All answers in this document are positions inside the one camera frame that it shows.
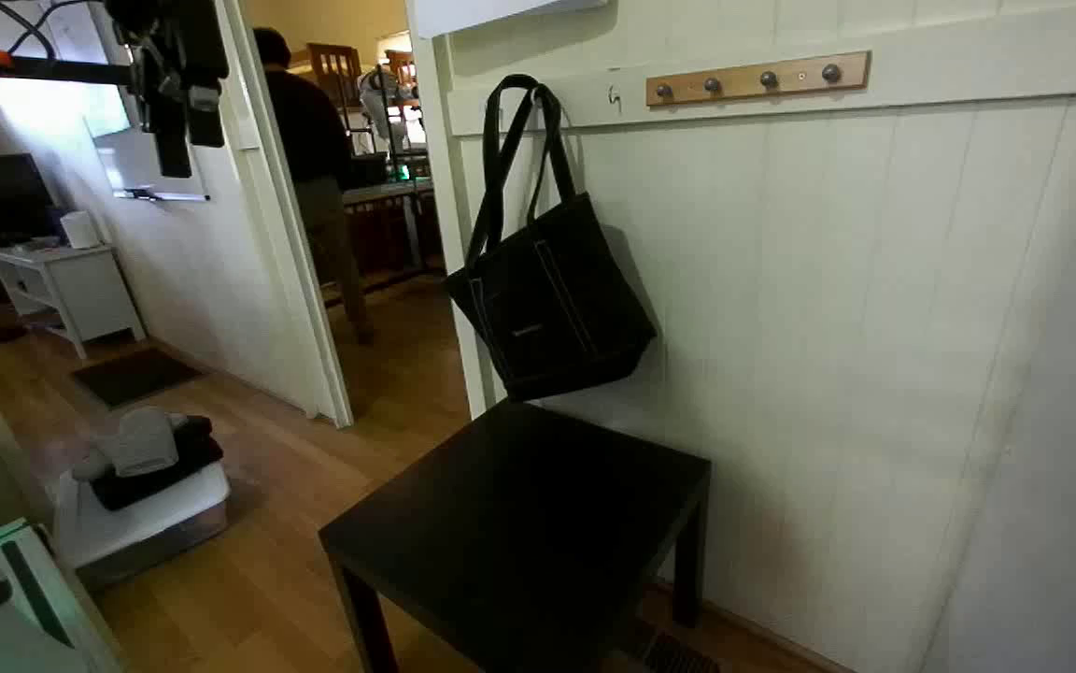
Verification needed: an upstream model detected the black tote bag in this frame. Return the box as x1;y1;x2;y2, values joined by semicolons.
442;71;661;405

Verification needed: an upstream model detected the white storage box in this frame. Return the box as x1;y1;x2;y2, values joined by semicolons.
44;461;235;595

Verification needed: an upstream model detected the small white box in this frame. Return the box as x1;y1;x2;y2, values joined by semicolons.
57;205;107;255

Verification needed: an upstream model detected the grey folded cloth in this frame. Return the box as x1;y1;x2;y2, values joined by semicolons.
69;406;188;482

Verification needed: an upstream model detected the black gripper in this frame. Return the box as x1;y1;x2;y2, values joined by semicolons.
137;0;230;180

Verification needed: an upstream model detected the small white cabinet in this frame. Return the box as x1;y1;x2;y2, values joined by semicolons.
0;240;148;364

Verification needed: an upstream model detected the black square side table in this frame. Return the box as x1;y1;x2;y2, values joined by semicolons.
317;397;714;673

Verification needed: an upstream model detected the black mounting bar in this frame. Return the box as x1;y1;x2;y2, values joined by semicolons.
0;46;145;92

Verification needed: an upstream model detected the black folded cloth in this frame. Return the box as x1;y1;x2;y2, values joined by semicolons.
84;412;227;514

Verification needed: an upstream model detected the dark doormat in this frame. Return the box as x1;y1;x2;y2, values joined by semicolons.
67;342;205;412

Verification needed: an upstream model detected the wooden peg rack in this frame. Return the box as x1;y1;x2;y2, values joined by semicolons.
643;48;875;111

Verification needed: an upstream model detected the wooden chair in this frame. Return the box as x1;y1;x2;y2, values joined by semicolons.
306;41;366;107

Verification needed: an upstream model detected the white board on wall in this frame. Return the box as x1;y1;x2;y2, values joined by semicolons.
93;124;211;205

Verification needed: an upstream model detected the person in dark shirt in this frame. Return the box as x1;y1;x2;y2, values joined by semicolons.
251;27;379;351

